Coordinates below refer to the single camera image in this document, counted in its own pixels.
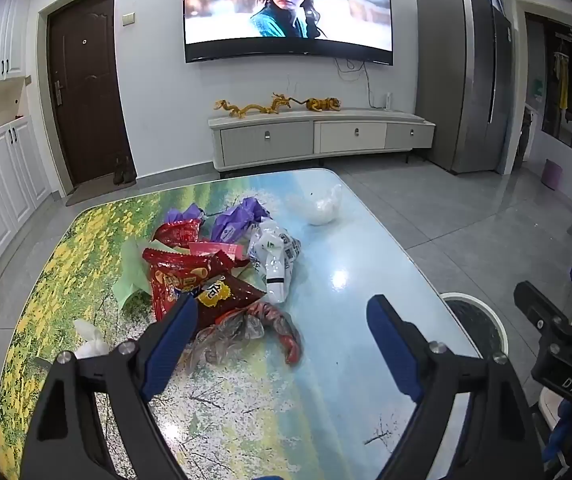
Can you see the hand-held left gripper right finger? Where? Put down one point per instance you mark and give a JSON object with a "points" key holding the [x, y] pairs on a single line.
{"points": [[390, 350]]}

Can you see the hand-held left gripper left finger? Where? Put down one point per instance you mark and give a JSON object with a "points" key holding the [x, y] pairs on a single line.
{"points": [[166, 355]]}

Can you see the white trash bin black liner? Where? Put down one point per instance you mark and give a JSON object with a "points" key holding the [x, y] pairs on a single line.
{"points": [[480, 327]]}

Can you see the clear plastic bag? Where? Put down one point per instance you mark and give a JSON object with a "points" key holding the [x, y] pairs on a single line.
{"points": [[226, 337]]}

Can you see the large dark red snack packet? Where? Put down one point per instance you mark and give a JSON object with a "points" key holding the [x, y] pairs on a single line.
{"points": [[216, 295]]}

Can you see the light green paper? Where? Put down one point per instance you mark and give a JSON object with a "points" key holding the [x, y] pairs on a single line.
{"points": [[133, 275]]}

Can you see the red sausage wrapper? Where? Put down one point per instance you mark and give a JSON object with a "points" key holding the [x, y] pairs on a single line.
{"points": [[286, 332]]}

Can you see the pink snack packet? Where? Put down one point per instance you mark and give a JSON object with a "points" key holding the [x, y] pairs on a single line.
{"points": [[216, 250]]}

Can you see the small red snack packet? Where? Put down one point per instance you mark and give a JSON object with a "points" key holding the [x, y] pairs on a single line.
{"points": [[178, 234]]}

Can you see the small purple wrapper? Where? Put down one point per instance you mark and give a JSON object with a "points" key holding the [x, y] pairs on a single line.
{"points": [[186, 214]]}

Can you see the white printed packet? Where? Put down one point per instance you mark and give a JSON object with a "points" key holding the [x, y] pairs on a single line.
{"points": [[276, 260]]}

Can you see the large purple wrapper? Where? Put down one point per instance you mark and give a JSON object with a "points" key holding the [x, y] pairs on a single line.
{"points": [[238, 220]]}

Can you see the crumpled white tissue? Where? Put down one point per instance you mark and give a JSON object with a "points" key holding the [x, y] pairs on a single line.
{"points": [[91, 342]]}

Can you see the purple stool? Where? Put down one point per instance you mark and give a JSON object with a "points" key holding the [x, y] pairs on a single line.
{"points": [[552, 175]]}

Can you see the clear bag white contents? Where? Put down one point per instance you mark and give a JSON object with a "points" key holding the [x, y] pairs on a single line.
{"points": [[321, 210]]}

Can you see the brown doormat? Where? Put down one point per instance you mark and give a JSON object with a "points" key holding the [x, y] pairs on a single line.
{"points": [[88, 196]]}

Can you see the pair of dark shoes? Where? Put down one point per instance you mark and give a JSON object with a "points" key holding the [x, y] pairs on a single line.
{"points": [[123, 170]]}

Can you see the yellow hanging garment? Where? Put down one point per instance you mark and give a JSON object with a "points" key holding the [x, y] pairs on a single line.
{"points": [[561, 80]]}

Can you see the white base cabinet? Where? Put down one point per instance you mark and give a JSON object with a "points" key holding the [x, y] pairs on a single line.
{"points": [[1, 200]]}

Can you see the grey refrigerator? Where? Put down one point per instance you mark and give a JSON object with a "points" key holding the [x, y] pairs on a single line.
{"points": [[460, 85]]}

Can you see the white television cabinet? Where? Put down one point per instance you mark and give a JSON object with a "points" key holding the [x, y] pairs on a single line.
{"points": [[266, 140]]}

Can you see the small white device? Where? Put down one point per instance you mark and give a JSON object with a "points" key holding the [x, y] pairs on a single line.
{"points": [[388, 101]]}

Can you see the golden tiger figurine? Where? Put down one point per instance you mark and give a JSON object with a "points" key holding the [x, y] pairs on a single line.
{"points": [[323, 104]]}

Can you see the golden dragon figurine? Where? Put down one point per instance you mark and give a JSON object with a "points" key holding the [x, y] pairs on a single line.
{"points": [[246, 109]]}

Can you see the dark brown door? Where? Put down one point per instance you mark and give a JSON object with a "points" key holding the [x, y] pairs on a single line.
{"points": [[88, 90]]}

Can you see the wall light switch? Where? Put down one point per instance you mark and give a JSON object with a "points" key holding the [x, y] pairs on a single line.
{"points": [[128, 19]]}

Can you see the wall-mounted television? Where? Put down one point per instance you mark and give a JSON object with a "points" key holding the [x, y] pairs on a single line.
{"points": [[286, 5]]}

